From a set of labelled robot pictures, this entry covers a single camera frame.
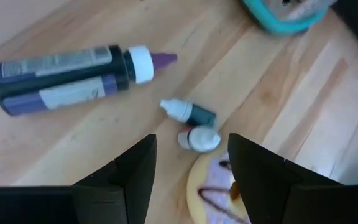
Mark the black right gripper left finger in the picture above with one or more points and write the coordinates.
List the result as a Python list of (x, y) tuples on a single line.
[(129, 186)]

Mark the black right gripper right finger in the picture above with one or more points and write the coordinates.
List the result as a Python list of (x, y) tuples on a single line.
[(266, 186)]

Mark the purple iced toy donut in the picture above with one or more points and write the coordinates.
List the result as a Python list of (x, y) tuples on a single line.
[(210, 186)]

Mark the small red dropper bottle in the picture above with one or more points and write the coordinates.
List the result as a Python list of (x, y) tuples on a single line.
[(200, 138)]

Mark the small dark teal dropper bottle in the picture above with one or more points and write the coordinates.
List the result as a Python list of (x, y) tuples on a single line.
[(197, 115)]

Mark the purple food colouring bottle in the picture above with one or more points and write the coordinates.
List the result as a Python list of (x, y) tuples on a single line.
[(57, 77)]

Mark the teal plastic bin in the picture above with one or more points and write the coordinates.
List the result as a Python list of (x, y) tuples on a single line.
[(275, 28)]

